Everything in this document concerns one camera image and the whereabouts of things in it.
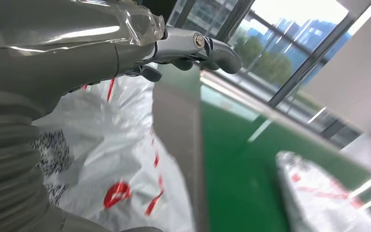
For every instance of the grey mailer package red print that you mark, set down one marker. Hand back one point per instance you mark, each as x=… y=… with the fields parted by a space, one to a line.
x=108 y=144

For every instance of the white mailer package black tape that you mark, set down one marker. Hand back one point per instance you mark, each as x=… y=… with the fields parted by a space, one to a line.
x=320 y=198

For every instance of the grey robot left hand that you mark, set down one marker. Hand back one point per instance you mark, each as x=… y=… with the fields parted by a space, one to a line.
x=60 y=48

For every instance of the green conveyor belt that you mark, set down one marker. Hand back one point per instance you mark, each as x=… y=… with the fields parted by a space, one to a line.
x=236 y=176

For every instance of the dark window frame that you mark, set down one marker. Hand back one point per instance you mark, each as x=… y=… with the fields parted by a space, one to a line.
x=304 y=69

